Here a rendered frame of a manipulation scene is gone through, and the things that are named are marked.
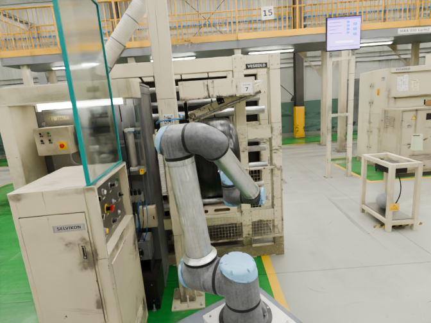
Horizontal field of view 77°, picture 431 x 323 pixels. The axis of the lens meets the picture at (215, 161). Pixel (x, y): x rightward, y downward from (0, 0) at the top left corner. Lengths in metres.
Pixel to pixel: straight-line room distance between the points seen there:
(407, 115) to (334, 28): 1.98
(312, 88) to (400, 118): 6.46
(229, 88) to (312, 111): 9.68
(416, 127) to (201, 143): 5.28
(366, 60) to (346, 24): 7.09
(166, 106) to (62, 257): 1.11
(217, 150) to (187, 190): 0.20
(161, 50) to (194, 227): 1.28
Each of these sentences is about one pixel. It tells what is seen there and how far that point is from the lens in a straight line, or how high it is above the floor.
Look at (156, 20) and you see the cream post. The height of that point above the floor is 2.15.
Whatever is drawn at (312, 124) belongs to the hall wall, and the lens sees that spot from 11.83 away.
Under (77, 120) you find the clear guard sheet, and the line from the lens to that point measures 1.35.
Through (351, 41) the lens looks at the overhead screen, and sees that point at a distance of 5.69.
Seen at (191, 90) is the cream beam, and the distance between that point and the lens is 2.22.
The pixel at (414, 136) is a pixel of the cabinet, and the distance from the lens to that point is 5.98.
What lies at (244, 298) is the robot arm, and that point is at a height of 0.85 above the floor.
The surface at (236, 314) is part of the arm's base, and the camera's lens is 1.25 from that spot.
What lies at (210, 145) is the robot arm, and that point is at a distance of 0.97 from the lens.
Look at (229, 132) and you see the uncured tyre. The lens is 1.85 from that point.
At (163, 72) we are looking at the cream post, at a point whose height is 1.83.
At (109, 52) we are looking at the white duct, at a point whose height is 2.03.
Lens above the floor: 1.61
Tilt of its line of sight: 12 degrees down
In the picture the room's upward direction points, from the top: 4 degrees counter-clockwise
